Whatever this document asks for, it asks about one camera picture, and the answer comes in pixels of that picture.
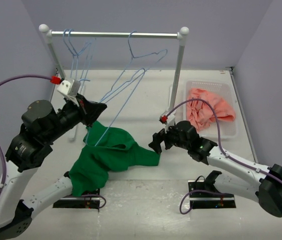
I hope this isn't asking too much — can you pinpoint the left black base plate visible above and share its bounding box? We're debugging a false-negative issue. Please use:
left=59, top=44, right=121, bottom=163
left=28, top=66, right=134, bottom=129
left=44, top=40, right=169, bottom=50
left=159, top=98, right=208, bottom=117
left=53, top=196, right=101, bottom=209

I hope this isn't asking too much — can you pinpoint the white plastic laundry basket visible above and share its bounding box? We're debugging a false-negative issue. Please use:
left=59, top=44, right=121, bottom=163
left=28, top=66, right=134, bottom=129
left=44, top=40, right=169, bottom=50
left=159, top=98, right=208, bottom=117
left=183, top=79, right=238, bottom=139

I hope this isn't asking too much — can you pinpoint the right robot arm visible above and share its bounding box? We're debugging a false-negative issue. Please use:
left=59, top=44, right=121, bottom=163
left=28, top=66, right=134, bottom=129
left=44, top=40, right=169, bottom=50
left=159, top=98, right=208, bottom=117
left=149, top=120, right=282, bottom=218

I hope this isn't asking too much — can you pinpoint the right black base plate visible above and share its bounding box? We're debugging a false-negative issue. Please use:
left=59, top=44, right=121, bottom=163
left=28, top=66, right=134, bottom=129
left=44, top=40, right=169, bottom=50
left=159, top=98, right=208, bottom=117
left=188, top=180, right=236, bottom=209

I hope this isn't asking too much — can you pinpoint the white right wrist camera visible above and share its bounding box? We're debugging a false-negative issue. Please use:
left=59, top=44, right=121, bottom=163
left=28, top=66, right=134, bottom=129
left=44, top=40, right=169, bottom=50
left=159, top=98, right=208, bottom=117
left=159, top=112, right=175, bottom=132

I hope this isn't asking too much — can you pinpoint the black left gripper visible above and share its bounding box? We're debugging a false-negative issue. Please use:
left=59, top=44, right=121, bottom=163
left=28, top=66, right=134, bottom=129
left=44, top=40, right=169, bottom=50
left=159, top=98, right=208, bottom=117
left=45, top=91, right=108, bottom=142

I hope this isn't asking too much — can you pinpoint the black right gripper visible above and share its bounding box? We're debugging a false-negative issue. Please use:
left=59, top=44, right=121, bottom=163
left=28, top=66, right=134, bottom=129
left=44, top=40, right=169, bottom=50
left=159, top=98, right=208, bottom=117
left=149, top=121, right=190, bottom=155

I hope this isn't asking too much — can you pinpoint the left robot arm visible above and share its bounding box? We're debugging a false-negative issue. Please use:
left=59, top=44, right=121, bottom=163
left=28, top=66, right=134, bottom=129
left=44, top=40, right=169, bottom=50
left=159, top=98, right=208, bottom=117
left=0, top=94, right=107, bottom=240

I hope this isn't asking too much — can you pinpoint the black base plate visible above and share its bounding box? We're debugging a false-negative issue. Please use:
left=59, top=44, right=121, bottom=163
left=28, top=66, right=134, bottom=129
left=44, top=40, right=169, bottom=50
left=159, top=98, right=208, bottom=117
left=53, top=196, right=101, bottom=209
left=188, top=180, right=236, bottom=209

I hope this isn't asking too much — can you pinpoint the green t shirt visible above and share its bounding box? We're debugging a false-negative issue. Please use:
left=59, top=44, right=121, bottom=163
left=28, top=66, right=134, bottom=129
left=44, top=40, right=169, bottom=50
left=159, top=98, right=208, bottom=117
left=69, top=121, right=160, bottom=197

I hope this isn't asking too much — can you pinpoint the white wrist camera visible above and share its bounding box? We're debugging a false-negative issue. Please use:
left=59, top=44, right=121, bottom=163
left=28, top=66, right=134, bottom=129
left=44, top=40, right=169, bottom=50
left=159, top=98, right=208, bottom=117
left=159, top=112, right=175, bottom=132
left=56, top=79, right=81, bottom=99

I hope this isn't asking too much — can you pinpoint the blue hanger middle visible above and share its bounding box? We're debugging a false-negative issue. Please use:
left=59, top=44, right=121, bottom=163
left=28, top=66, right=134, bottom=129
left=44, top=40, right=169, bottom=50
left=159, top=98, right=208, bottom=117
left=95, top=31, right=168, bottom=146

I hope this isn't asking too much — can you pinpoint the white metal clothes rack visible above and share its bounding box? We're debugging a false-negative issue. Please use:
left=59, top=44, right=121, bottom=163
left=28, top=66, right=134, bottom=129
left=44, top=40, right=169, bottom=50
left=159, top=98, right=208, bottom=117
left=39, top=24, right=189, bottom=110

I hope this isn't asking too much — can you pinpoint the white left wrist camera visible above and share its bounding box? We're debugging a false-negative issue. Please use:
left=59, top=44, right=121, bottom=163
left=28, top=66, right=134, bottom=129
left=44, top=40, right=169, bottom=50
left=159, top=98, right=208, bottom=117
left=56, top=79, right=81, bottom=99

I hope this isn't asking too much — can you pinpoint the blue hanger with shirt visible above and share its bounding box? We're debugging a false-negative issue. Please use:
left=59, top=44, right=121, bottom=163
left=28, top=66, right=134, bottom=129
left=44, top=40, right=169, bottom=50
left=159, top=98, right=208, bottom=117
left=95, top=68, right=147, bottom=145

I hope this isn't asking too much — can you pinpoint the pink t shirt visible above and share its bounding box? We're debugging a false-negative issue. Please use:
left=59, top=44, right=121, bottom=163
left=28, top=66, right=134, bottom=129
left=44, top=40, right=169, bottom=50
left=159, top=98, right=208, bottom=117
left=186, top=88, right=236, bottom=132

